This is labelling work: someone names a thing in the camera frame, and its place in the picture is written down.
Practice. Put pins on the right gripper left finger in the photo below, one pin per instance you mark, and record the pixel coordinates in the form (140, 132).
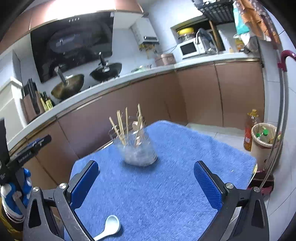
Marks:
(80, 184)

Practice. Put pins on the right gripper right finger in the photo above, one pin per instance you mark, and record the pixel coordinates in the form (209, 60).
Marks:
(211, 184)

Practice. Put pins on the beige wooden spoon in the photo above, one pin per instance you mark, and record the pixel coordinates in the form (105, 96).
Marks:
(137, 128)

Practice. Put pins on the chrome kitchen faucet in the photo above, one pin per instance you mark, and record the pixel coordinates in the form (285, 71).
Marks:
(205, 42)

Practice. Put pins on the left blue white gloved hand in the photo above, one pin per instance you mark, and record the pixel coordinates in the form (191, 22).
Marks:
(13, 201)

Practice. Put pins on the blue terry towel mat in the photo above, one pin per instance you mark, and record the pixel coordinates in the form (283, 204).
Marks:
(162, 201)

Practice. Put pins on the beige trash bin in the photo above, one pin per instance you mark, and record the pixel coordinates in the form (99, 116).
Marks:
(264, 144)

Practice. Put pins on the brown knife block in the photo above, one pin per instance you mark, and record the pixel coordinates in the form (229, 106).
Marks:
(31, 101)

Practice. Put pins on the soy sauce bottle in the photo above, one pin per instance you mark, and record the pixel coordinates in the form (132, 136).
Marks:
(47, 103)

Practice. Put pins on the cooking oil bottle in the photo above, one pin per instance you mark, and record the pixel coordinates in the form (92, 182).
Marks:
(251, 119)

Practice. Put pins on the black frying pan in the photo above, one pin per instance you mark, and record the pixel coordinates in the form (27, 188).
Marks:
(106, 71)

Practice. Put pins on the brown rice cooker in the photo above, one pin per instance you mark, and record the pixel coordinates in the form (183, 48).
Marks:
(165, 59)

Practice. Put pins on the black range hood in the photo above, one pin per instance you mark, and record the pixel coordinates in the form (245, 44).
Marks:
(71, 42)

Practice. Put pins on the white microwave oven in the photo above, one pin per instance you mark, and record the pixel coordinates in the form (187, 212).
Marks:
(191, 48)

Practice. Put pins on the white water heater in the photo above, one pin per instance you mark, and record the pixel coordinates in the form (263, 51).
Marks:
(144, 32)

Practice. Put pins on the orange patterned hanging cloth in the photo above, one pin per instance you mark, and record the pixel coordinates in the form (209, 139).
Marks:
(258, 21)

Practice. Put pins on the clear wire utensil holder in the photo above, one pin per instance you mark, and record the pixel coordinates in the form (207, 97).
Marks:
(134, 146)

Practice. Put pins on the brass wok with handle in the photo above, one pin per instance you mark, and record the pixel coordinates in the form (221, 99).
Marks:
(68, 87)

